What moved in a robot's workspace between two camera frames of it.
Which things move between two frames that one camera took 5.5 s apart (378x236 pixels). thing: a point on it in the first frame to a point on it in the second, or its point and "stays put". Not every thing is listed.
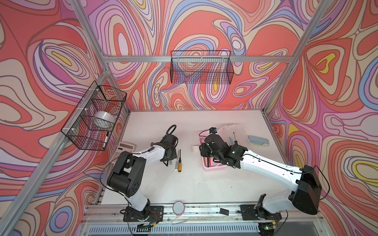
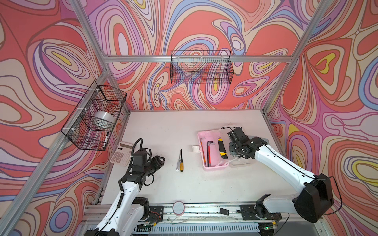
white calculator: (122, 147) stays put
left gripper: (173, 150) to (156, 162)
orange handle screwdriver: (179, 164) stays put
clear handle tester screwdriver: (176, 164) stays put
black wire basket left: (93, 122) stays put
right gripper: (203, 150) to (232, 151)
